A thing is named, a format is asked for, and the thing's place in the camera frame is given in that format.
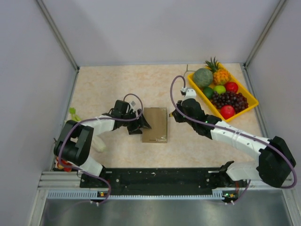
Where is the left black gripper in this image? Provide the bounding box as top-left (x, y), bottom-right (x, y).
top-left (121, 109), bottom-right (151, 134)

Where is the brown cardboard express box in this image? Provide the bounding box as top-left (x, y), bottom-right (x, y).
top-left (142, 107), bottom-right (167, 144)

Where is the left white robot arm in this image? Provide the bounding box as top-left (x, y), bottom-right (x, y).
top-left (54, 100), bottom-right (151, 187)

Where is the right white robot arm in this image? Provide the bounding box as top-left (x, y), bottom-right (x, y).
top-left (172, 98), bottom-right (297, 189)

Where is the dark green lime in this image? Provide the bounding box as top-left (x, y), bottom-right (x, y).
top-left (203, 87), bottom-right (214, 99)

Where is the green melon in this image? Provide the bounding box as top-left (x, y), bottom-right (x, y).
top-left (192, 68), bottom-right (213, 89)

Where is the light green lime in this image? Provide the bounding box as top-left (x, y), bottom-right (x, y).
top-left (213, 85), bottom-right (226, 95)

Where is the red apple front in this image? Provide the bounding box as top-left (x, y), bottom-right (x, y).
top-left (220, 105), bottom-right (236, 120)

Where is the red apple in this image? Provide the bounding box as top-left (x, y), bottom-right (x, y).
top-left (224, 81), bottom-right (239, 93)
top-left (220, 105), bottom-right (236, 120)

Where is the pineapple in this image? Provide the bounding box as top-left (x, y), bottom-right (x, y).
top-left (205, 57), bottom-right (231, 85)

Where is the green celery stalk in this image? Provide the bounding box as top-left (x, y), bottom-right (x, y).
top-left (69, 107), bottom-right (107, 152)

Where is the purple grape bunch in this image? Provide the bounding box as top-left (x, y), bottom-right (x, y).
top-left (211, 91), bottom-right (249, 113)

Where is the yellow plastic tray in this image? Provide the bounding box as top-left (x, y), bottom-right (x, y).
top-left (185, 64), bottom-right (259, 122)

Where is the red lychee bunch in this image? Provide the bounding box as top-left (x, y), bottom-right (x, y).
top-left (55, 157), bottom-right (72, 172)

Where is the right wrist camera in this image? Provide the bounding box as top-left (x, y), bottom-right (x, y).
top-left (181, 87), bottom-right (197, 100)

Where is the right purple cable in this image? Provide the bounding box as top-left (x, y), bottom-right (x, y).
top-left (170, 75), bottom-right (298, 204)

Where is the purple cable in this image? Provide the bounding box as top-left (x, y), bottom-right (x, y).
top-left (57, 93), bottom-right (144, 204)
top-left (170, 75), bottom-right (298, 204)

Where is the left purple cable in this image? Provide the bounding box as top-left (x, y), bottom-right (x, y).
top-left (57, 93), bottom-right (144, 204)

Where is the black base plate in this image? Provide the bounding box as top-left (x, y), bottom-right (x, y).
top-left (79, 167), bottom-right (250, 195)

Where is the white slotted cable duct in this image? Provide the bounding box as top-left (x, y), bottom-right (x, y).
top-left (47, 190), bottom-right (229, 200)

